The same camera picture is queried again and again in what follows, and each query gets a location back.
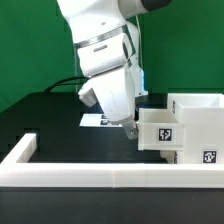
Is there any white table border frame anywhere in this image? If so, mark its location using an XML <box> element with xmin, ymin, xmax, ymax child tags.
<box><xmin>0</xmin><ymin>133</ymin><xmax>224</xmax><ymax>188</ymax></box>

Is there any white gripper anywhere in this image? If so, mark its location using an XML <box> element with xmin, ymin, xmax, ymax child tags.
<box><xmin>78</xmin><ymin>66</ymin><xmax>138</xmax><ymax>140</ymax></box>

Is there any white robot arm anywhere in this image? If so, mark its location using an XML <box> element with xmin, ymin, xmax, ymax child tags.
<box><xmin>57</xmin><ymin>0</ymin><xmax>172</xmax><ymax>139</ymax></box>

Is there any fiducial marker sheet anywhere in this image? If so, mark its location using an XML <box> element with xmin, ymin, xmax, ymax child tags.
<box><xmin>80</xmin><ymin>113</ymin><xmax>113</xmax><ymax>127</ymax></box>

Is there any white front drawer tray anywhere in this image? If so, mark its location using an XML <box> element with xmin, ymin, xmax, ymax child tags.
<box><xmin>160</xmin><ymin>150</ymin><xmax>183</xmax><ymax>164</ymax></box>

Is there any white drawer cabinet box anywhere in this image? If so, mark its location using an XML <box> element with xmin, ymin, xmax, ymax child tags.
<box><xmin>167</xmin><ymin>93</ymin><xmax>224</xmax><ymax>165</ymax></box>

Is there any white hanging cable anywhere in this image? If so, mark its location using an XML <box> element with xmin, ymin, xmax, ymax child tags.
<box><xmin>73</xmin><ymin>49</ymin><xmax>79</xmax><ymax>94</ymax></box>

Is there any white drawer tray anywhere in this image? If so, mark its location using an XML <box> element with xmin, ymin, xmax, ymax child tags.
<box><xmin>160</xmin><ymin>150</ymin><xmax>183</xmax><ymax>164</ymax></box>
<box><xmin>138</xmin><ymin>108</ymin><xmax>184</xmax><ymax>151</ymax></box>

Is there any black cable bundle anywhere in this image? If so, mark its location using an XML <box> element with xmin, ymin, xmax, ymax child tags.
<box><xmin>43</xmin><ymin>75</ymin><xmax>89</xmax><ymax>94</ymax></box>

